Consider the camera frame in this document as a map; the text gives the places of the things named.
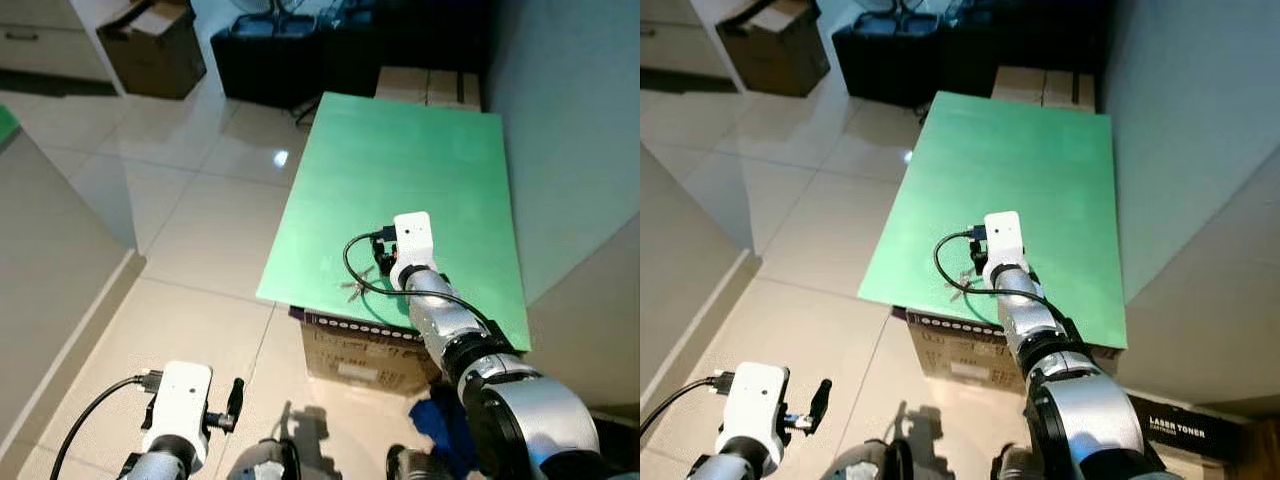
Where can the green flat board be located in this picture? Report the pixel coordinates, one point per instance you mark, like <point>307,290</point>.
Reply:
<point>1010,170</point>
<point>400,170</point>

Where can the printed cardboard box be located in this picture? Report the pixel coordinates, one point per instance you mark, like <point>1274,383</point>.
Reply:
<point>350,355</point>
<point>960,355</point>

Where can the blue cloth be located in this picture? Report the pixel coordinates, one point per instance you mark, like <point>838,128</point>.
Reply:
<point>440,425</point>

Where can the plain closed cardboard box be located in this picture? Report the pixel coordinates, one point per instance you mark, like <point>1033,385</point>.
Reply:
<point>430,88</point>
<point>1045,88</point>

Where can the robot right leg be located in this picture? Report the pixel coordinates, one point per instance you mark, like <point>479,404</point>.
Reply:
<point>1012,466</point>
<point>415,465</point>

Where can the black storage crate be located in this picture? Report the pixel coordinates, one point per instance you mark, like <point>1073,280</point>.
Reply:
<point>970,60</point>
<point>885,70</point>
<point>350,60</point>
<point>260,70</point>

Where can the open brown cardboard box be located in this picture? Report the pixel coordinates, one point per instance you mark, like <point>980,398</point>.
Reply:
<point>780,60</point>
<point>160,60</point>

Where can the brown wooden furniture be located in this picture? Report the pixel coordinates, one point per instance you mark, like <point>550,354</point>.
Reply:
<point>1262,455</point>

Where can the white drawer cabinet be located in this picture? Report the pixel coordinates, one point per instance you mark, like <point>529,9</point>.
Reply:
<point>40,45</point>
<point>680,45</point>

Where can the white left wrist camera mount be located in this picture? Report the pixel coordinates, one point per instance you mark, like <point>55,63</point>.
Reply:
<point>755,400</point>
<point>180,400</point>

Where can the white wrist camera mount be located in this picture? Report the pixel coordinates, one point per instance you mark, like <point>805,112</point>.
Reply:
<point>755,400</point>
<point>413,235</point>
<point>180,400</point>
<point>1003,235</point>

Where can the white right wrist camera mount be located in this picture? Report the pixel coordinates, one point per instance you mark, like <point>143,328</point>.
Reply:
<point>413,235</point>
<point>1003,235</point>

